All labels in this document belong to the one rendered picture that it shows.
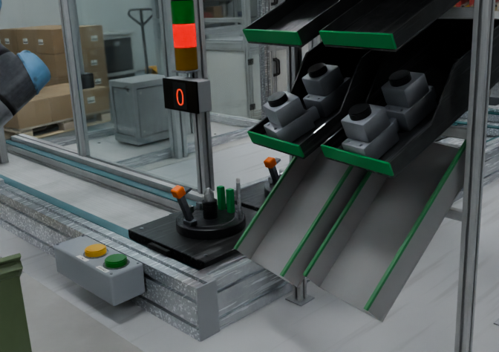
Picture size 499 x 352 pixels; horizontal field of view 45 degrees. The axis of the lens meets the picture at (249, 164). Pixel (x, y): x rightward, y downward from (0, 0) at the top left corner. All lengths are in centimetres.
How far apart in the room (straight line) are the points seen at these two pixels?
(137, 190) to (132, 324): 54
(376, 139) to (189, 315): 45
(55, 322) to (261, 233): 42
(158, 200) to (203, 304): 54
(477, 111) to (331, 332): 46
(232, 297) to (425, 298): 36
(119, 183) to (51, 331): 60
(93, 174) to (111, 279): 72
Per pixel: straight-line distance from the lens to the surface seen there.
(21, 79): 120
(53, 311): 124
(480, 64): 85
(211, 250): 113
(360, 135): 82
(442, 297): 121
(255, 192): 142
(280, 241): 101
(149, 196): 156
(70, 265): 122
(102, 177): 174
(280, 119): 91
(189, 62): 135
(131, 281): 113
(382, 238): 92
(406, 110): 86
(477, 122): 86
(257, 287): 113
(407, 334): 109
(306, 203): 102
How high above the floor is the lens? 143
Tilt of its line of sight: 16 degrees down
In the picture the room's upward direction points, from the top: 3 degrees counter-clockwise
